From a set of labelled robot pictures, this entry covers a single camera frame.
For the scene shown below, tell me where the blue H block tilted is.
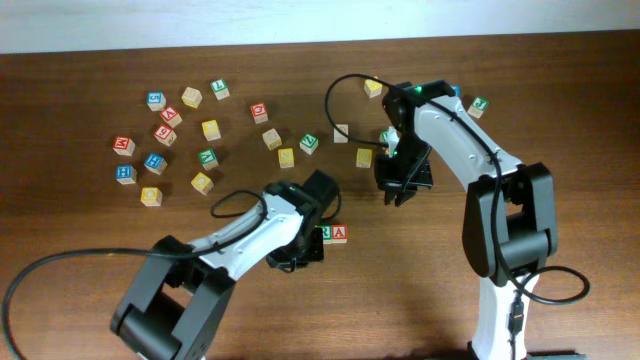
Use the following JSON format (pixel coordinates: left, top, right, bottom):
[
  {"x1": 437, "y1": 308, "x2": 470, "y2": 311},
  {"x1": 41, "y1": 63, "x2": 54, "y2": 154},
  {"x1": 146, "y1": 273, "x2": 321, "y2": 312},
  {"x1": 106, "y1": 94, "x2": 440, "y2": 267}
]
[{"x1": 144, "y1": 153, "x2": 168, "y2": 175}]

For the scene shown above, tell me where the green J block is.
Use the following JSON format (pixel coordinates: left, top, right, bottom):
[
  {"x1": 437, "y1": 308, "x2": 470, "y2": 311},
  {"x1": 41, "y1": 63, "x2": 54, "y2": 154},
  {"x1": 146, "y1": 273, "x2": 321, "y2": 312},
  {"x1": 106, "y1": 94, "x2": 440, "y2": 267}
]
[{"x1": 467, "y1": 97, "x2": 490, "y2": 119}]

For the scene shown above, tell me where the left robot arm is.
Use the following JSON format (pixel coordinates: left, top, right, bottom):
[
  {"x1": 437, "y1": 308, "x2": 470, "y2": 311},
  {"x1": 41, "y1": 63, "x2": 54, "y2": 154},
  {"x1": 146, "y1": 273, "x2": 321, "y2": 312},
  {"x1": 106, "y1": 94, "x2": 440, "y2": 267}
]
[{"x1": 110, "y1": 170, "x2": 339, "y2": 360}]

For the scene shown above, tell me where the green v block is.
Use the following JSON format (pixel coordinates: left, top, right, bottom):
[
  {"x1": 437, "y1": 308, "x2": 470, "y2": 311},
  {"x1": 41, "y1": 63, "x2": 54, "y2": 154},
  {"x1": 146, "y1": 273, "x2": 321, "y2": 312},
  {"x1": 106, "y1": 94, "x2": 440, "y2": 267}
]
[
  {"x1": 198, "y1": 148, "x2": 219, "y2": 170},
  {"x1": 299, "y1": 133, "x2": 319, "y2": 155}
]

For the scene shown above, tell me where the green r block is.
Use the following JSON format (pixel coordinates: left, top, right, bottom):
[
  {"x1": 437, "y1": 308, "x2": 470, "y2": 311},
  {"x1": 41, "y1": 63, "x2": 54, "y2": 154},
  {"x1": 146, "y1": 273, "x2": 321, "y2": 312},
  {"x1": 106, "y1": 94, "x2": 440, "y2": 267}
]
[
  {"x1": 379, "y1": 131, "x2": 388, "y2": 145},
  {"x1": 319, "y1": 225, "x2": 333, "y2": 244}
]

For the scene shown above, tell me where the red a block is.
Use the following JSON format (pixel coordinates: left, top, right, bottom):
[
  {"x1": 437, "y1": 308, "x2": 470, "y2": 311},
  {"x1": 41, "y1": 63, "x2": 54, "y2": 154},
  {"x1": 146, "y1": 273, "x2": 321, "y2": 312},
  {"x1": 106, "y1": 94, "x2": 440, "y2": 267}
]
[
  {"x1": 331, "y1": 224, "x2": 348, "y2": 244},
  {"x1": 160, "y1": 106, "x2": 182, "y2": 128}
]

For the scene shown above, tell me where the red 6 block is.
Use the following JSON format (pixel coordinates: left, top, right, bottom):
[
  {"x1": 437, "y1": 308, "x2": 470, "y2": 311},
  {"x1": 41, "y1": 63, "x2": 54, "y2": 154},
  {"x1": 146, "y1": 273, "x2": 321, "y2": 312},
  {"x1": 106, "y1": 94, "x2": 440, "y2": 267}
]
[{"x1": 154, "y1": 124, "x2": 177, "y2": 147}]

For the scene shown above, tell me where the blue S block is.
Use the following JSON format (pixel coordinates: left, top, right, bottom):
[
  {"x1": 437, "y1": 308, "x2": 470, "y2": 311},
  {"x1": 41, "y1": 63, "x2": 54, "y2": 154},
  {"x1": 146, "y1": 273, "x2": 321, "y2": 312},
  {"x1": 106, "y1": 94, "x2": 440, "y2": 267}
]
[{"x1": 146, "y1": 91, "x2": 166, "y2": 112}]

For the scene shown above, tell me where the yellow S block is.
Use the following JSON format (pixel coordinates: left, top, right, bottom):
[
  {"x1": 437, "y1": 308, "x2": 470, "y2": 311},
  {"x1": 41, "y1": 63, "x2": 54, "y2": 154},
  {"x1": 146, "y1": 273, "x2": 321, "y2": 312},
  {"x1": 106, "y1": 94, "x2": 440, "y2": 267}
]
[{"x1": 278, "y1": 148, "x2": 295, "y2": 169}]

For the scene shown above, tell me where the green L block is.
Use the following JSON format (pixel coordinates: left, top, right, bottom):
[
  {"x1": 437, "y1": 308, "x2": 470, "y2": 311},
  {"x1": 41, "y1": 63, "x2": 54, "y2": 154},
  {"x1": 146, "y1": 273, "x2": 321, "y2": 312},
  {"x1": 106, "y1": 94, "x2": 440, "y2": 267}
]
[{"x1": 210, "y1": 79, "x2": 230, "y2": 100}]

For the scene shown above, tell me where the yellow block upper left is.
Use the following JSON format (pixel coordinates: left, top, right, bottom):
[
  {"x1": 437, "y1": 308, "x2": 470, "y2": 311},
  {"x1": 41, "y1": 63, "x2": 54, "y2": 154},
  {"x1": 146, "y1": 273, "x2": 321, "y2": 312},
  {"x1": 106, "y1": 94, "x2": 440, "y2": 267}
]
[{"x1": 202, "y1": 120, "x2": 221, "y2": 141}]

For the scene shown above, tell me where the red M block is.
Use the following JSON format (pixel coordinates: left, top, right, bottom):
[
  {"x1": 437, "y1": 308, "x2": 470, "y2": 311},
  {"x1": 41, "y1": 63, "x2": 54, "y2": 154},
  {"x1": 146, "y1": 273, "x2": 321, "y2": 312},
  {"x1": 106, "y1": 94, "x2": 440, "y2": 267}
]
[{"x1": 112, "y1": 136, "x2": 136, "y2": 156}]

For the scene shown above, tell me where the yellow O block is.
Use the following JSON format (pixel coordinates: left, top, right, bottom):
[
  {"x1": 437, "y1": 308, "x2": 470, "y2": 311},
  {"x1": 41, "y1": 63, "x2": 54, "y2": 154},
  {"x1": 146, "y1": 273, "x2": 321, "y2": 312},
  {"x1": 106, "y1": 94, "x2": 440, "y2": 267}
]
[{"x1": 191, "y1": 172, "x2": 214, "y2": 195}]

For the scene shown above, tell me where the red Q block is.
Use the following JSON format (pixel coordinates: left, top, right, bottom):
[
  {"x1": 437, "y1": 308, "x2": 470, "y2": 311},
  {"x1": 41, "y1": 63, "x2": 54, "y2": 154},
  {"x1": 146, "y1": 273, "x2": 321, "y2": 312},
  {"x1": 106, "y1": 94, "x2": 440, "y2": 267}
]
[{"x1": 250, "y1": 103, "x2": 268, "y2": 124}]

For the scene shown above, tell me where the plain wooden block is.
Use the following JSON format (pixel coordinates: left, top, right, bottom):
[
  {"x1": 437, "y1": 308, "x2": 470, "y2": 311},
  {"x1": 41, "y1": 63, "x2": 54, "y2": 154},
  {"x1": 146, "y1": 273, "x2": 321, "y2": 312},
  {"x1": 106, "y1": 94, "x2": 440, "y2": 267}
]
[
  {"x1": 181, "y1": 87, "x2": 203, "y2": 109},
  {"x1": 262, "y1": 128, "x2": 282, "y2": 150}
]

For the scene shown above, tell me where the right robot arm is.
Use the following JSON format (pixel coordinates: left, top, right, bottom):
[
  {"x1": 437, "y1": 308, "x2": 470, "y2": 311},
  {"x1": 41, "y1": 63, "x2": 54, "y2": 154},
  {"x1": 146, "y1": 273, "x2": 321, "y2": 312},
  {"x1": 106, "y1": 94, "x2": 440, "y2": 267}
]
[{"x1": 375, "y1": 80, "x2": 558, "y2": 359}]

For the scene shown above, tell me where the yellow block centre right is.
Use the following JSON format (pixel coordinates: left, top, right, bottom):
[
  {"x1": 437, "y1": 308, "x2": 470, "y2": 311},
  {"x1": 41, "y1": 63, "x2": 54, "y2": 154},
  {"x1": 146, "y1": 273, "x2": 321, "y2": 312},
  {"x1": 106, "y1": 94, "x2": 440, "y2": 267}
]
[{"x1": 356, "y1": 148, "x2": 373, "y2": 168}]

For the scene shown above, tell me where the green V block centre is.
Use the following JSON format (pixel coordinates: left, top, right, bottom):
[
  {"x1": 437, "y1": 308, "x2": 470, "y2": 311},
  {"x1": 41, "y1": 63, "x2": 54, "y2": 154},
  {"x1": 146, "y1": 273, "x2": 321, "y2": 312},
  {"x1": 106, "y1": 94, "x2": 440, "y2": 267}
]
[{"x1": 299, "y1": 133, "x2": 319, "y2": 155}]

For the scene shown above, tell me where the plain wooden block left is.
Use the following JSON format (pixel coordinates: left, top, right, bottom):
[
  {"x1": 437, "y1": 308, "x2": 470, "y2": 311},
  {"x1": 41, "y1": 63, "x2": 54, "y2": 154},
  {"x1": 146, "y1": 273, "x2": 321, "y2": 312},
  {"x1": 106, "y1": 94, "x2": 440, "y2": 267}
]
[{"x1": 181, "y1": 87, "x2": 203, "y2": 109}]

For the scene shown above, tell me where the yellow block bottom left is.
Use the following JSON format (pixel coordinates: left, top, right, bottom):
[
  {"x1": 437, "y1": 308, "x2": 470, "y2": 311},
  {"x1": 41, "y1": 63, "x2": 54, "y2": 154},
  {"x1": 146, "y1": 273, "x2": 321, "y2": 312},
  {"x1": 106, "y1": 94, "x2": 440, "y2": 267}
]
[{"x1": 140, "y1": 187, "x2": 163, "y2": 207}]

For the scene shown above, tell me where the plain picture block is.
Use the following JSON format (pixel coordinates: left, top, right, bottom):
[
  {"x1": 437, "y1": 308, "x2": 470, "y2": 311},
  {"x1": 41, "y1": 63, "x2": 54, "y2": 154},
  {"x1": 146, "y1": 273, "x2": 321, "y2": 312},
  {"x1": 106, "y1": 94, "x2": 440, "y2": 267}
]
[{"x1": 334, "y1": 124, "x2": 349, "y2": 143}]

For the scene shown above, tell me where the yellow block top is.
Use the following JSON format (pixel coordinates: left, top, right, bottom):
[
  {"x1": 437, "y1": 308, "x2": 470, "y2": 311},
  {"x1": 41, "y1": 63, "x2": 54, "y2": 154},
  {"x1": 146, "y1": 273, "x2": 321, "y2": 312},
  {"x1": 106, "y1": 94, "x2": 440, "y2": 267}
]
[{"x1": 364, "y1": 76, "x2": 384, "y2": 98}]

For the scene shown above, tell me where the plain wooden block centre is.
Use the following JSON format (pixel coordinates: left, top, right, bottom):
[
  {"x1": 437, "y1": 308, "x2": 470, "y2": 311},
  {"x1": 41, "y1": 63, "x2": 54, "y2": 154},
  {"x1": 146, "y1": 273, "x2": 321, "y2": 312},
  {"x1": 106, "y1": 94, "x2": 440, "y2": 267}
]
[{"x1": 262, "y1": 128, "x2": 282, "y2": 150}]

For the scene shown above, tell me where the blue H block left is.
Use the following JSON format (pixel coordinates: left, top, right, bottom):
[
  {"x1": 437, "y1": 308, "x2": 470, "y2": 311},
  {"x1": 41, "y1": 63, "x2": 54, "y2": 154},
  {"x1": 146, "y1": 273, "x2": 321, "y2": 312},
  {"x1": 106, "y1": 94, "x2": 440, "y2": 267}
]
[{"x1": 116, "y1": 165, "x2": 137, "y2": 185}]

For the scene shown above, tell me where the green V block left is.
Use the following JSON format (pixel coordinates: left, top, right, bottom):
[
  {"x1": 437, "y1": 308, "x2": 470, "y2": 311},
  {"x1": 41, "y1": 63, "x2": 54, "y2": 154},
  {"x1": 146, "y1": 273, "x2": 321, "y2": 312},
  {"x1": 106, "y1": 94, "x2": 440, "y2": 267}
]
[{"x1": 198, "y1": 148, "x2": 219, "y2": 170}]

